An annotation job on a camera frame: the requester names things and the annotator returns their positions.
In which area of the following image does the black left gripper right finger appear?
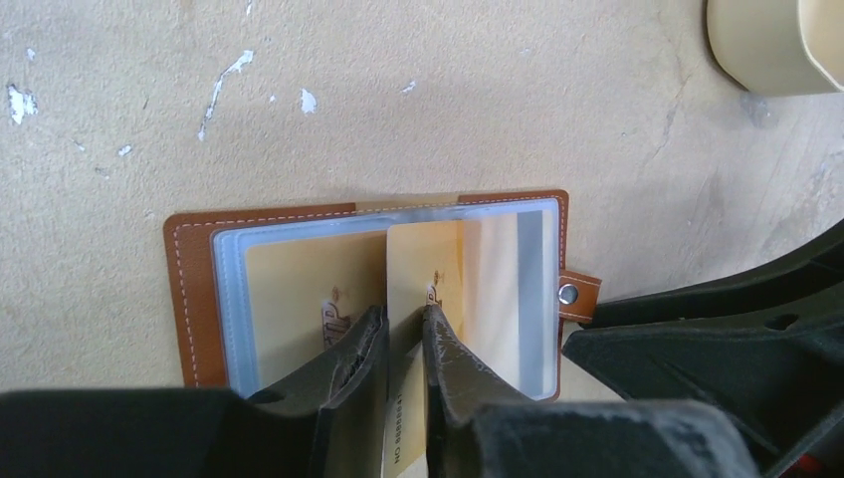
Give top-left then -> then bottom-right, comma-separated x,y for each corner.
421,306 -> 758,477

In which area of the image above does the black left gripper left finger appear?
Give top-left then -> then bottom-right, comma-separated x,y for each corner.
1,306 -> 389,477

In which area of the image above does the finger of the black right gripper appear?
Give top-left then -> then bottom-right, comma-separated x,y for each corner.
583,222 -> 843,330
562,290 -> 843,477

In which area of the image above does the yellow credit card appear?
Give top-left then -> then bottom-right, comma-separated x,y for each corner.
245,231 -> 386,389
382,220 -> 463,477

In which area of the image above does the brown leather card holder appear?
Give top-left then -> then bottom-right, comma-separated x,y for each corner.
163,189 -> 601,387

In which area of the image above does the beige oval card tray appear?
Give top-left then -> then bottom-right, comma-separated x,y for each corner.
706,0 -> 843,97

